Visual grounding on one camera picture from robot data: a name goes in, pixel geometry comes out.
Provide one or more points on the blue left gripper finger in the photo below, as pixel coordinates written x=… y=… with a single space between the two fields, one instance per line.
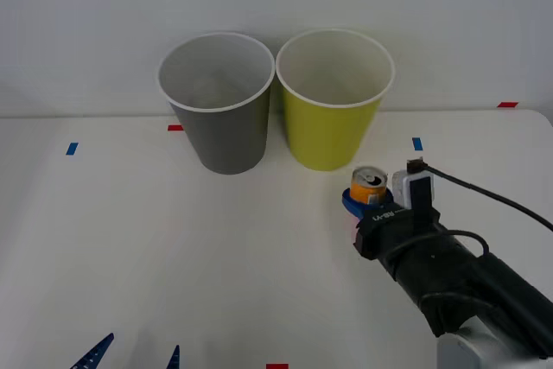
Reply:
x=94 y=354
x=173 y=360

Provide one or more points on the grey plastic bin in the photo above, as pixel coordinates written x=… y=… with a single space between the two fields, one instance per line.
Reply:
x=229 y=140

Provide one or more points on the yellow-green plastic bin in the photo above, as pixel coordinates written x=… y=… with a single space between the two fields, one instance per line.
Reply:
x=328 y=135

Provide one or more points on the orange drink can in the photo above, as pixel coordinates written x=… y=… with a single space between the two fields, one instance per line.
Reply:
x=365 y=192

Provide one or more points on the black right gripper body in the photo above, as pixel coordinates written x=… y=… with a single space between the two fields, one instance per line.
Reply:
x=389 y=226

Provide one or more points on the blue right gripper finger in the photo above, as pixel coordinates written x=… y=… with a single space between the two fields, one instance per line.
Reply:
x=387 y=196
x=351 y=205

